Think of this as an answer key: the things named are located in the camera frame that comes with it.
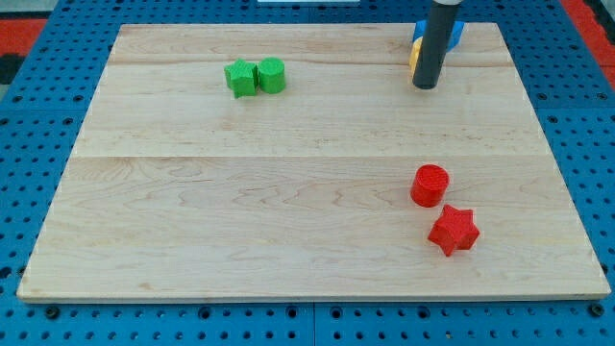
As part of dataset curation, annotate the light wooden board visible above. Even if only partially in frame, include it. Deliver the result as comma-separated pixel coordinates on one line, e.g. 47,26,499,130
17,23,610,304

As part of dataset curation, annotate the red star block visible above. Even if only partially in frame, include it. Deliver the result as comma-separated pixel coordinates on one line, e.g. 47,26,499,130
428,204,480,257

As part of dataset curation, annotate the blue block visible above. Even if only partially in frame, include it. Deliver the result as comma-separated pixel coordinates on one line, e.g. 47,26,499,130
412,19,465,52

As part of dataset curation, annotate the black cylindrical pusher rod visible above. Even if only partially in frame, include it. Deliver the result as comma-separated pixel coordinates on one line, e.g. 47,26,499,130
412,0,461,89

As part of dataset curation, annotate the red cylinder block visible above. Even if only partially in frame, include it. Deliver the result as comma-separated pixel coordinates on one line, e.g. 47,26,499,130
409,164,450,208

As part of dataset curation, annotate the green star block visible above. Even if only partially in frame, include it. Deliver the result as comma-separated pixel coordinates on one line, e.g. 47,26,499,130
224,59,258,98

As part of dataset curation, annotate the yellow block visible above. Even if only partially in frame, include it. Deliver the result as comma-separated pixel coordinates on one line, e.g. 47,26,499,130
408,37,423,75

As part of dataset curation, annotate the green cylinder block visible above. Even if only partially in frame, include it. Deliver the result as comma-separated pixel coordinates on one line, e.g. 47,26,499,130
258,57,286,94

